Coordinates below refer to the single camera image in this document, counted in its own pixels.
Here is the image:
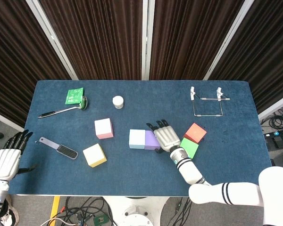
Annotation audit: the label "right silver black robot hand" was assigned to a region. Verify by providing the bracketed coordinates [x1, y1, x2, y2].
[146, 119, 182, 153]

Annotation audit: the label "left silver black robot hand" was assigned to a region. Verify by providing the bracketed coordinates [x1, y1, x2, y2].
[0, 129, 37, 181]

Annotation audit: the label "purple cube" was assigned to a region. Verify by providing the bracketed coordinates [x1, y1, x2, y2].
[144, 130, 161, 151]

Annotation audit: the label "green cube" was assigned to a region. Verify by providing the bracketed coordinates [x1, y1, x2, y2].
[180, 137, 200, 160]

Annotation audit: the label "pink cube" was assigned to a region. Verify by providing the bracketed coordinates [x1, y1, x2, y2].
[94, 118, 114, 139]

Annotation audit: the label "yellow cube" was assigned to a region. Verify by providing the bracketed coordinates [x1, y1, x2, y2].
[83, 143, 108, 168]

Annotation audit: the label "red orange cube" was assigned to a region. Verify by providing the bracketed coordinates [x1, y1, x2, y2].
[183, 122, 208, 144]

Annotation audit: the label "light blue cube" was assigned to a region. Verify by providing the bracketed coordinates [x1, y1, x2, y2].
[129, 129, 146, 149]

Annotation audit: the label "black trouser leg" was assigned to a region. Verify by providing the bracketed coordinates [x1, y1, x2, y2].
[1, 200, 13, 212]

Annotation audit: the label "blue table mat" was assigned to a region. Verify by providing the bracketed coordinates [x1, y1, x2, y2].
[8, 80, 274, 197]

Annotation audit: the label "white black shoe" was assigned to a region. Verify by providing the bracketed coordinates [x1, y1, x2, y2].
[0, 207, 19, 224]

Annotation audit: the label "small white jar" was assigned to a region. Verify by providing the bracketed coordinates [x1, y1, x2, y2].
[112, 96, 125, 110]

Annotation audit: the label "grey brush black bristles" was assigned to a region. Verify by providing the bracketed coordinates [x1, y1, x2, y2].
[35, 137, 79, 161]

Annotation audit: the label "green packet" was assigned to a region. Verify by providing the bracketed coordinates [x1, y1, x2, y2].
[65, 87, 85, 105]

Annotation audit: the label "brown curtain partition panel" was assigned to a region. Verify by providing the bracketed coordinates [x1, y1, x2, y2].
[25, 0, 149, 81]
[148, 0, 254, 81]
[202, 0, 283, 121]
[0, 0, 78, 132]

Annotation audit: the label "green floor circuit board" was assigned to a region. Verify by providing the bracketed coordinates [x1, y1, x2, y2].
[93, 214, 108, 226]

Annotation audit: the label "black power strip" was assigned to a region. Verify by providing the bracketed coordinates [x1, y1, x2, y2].
[264, 128, 283, 139]

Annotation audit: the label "wire stand white clips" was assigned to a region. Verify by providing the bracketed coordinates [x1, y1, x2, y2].
[190, 86, 231, 118]

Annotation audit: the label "black cable green plug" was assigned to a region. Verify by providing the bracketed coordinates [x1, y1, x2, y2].
[169, 196, 193, 226]

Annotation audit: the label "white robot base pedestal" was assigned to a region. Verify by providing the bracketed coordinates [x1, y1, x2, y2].
[103, 196, 168, 226]

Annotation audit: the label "tangled black floor cables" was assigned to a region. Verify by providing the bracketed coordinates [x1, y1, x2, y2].
[41, 196, 117, 226]
[260, 107, 283, 132]

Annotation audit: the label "metal ladle black handle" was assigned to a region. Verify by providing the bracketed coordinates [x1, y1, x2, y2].
[37, 96, 89, 119]

